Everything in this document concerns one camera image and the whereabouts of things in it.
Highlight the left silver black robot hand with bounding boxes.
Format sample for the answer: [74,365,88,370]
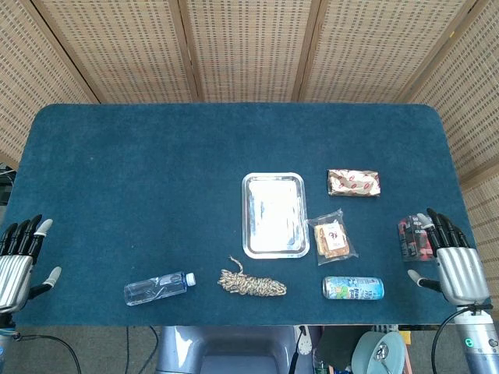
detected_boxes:
[0,213,62,313]

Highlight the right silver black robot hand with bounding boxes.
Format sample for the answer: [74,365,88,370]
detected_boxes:
[407,207,488,306]

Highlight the small brown and white packet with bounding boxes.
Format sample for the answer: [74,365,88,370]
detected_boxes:
[307,208,359,266]

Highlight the silver metal tray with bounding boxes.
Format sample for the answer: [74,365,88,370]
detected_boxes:
[241,172,311,260]

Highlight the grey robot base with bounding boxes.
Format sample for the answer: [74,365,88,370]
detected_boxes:
[154,325,317,374]

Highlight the black red coffee box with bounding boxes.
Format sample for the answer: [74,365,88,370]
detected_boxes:
[397,213,437,263]

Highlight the light blue drink can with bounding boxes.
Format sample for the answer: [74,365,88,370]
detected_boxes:
[321,275,385,302]

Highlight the gold red wrapped snack pack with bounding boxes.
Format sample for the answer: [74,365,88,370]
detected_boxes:
[326,168,381,199]

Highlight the clear plastic water bottle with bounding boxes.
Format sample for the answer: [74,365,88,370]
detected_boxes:
[123,271,196,307]

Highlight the dark green bag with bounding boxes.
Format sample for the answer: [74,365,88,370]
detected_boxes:
[313,326,363,373]

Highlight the blue carpet table cover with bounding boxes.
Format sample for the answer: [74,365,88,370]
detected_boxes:
[0,103,493,327]

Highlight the woven bamboo folding screen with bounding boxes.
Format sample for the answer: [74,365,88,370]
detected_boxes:
[0,0,499,289]

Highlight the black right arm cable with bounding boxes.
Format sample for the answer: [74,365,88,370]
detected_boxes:
[430,302,493,374]

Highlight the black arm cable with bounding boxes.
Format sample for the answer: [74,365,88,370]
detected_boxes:
[11,333,82,374]
[430,302,493,374]

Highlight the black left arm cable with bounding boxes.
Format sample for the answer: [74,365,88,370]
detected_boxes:
[11,333,82,374]

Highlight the thin black floor cable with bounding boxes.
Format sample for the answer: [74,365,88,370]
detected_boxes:
[124,326,160,374]

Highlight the white paddle with black handle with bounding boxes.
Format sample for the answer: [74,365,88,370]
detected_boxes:
[287,325,313,374]

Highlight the beige braided rope bundle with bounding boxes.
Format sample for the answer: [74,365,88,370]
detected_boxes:
[217,256,288,298]

